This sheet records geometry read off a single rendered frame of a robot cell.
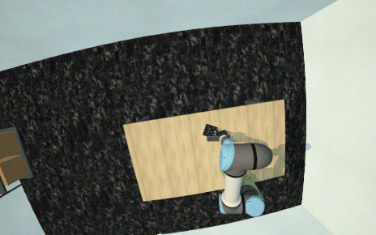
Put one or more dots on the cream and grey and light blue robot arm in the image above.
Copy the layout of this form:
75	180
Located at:
237	159

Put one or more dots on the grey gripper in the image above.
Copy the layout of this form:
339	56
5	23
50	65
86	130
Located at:
219	133

